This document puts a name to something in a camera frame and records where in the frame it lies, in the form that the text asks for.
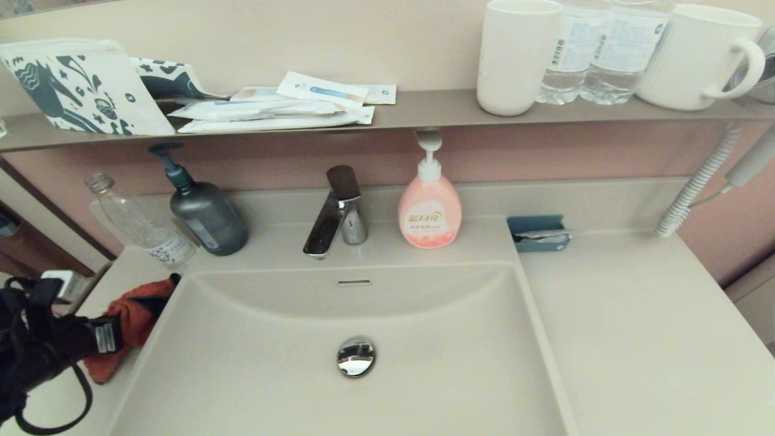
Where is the orange cleaning cloth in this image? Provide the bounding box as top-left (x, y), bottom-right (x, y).
top-left (83, 274), bottom-right (181, 384)

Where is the chrome sink faucet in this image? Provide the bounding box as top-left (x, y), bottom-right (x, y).
top-left (302, 165), bottom-right (369, 260)

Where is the beige wash basin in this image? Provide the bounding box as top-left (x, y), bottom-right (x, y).
top-left (109, 262), bottom-right (579, 436)

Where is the brown fabric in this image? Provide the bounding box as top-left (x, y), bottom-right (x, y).
top-left (0, 206), bottom-right (91, 279)

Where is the clear empty plastic bottle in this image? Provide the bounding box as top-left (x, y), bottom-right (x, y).
top-left (85, 172), bottom-right (198, 270)

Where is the dark grey pump bottle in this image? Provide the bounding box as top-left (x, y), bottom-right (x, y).
top-left (149, 143), bottom-right (249, 256)

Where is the large patterned toiletry pouch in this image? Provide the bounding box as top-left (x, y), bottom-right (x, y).
top-left (0, 39), bottom-right (176, 136)

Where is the chrome drain stopper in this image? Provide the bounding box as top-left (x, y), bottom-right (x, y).
top-left (337, 337), bottom-right (377, 378)

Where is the small patterned toiletry pouch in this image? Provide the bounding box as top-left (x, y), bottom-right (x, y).
top-left (129, 58), bottom-right (232, 101)

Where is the large white flat packet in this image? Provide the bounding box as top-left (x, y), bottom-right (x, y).
top-left (177, 106), bottom-right (375, 134)

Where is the white packet blue print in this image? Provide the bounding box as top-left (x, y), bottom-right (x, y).
top-left (168, 99), bottom-right (346, 121)

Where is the pinkish small packet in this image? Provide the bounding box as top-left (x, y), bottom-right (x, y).
top-left (231, 87), bottom-right (298, 102)

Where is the white toothbrush packet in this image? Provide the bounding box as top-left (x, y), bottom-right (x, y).
top-left (277, 71), bottom-right (370, 110)

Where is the pink soap pump bottle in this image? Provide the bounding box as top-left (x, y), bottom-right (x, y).
top-left (398, 130), bottom-right (463, 249)

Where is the small white sachet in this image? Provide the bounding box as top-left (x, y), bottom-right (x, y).
top-left (356, 84), bottom-right (397, 105)

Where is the blue soap dish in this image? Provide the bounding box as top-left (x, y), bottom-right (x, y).
top-left (507, 215), bottom-right (572, 253)

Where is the white plastic tumbler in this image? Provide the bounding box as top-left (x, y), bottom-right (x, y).
top-left (477, 0), bottom-right (565, 116)

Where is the clear water bottle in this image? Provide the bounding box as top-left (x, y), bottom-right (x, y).
top-left (580, 0), bottom-right (674, 105)
top-left (536, 0), bottom-right (600, 105)

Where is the white ribbed mug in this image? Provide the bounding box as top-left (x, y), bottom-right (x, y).
top-left (636, 4), bottom-right (767, 111)

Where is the beige cabinet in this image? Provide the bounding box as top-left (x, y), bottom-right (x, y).
top-left (724, 251), bottom-right (775, 355)

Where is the grey hair dryer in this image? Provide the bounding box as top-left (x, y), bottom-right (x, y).
top-left (725, 124), bottom-right (775, 187)

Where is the chrome dryer holder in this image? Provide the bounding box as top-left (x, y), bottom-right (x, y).
top-left (730, 27), bottom-right (775, 105)

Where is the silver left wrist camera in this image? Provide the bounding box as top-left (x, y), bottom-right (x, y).
top-left (39, 271), bottom-right (93, 303)

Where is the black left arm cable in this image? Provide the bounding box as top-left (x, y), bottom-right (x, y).
top-left (3, 276), bottom-right (94, 435)

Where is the wall mirror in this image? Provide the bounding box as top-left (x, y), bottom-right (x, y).
top-left (0, 0), bottom-right (116, 20)

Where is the grey wall shelf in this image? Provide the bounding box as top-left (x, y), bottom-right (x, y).
top-left (0, 89), bottom-right (775, 153)

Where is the white coiled cord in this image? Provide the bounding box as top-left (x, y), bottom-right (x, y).
top-left (656, 124), bottom-right (743, 237)

